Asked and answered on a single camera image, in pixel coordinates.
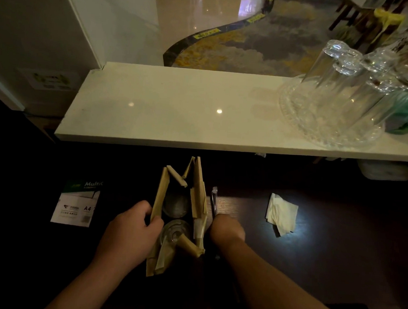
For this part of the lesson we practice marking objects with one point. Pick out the brown cardboard box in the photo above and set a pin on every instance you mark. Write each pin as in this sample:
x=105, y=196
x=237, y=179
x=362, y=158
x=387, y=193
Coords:
x=199, y=193

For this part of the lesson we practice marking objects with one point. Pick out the dark wooden chair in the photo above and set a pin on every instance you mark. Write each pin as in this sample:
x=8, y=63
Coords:
x=346, y=11
x=367, y=30

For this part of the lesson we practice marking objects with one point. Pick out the white green paper ream pack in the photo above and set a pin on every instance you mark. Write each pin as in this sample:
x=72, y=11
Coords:
x=74, y=209

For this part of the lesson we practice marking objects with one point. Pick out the person's right hand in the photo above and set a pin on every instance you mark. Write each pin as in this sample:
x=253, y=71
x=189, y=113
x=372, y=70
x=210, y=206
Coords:
x=227, y=230

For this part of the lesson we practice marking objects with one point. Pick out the clear plastic pen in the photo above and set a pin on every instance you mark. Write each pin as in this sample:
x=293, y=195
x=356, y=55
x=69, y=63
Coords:
x=214, y=201

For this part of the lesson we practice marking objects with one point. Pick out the person's left forearm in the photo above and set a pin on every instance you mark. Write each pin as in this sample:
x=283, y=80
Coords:
x=81, y=289

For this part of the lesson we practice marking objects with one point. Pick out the yellow cloth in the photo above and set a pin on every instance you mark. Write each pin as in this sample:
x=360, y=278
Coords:
x=388, y=19

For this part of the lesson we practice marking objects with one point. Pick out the crumpled white paper napkin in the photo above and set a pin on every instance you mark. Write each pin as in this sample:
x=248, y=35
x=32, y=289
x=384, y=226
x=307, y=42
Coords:
x=282, y=214

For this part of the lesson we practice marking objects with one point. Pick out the clear drinking glass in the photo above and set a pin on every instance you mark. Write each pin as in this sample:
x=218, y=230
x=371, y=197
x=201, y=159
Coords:
x=175, y=205
x=176, y=231

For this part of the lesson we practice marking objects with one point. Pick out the person's left hand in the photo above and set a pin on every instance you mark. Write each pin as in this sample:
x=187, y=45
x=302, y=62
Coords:
x=128, y=237

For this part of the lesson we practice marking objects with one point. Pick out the person's right forearm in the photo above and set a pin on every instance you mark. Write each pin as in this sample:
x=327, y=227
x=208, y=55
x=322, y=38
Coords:
x=272, y=289

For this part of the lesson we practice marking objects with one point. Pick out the white plastic container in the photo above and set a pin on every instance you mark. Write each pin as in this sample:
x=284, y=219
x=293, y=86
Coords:
x=384, y=170

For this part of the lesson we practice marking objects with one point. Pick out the clear upturned glass tumbler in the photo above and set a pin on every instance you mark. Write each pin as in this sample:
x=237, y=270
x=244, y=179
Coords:
x=326, y=68
x=344, y=88
x=400, y=89
x=372, y=96

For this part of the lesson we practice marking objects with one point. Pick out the white wall sticker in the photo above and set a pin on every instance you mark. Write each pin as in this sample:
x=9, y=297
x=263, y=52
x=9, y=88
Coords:
x=51, y=80

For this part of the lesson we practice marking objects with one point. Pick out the round patterned glass tray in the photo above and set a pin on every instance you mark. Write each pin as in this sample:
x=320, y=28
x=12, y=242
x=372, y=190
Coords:
x=305, y=117

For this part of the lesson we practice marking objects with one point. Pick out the person's left thumb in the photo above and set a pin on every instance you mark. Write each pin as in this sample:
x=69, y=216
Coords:
x=156, y=224

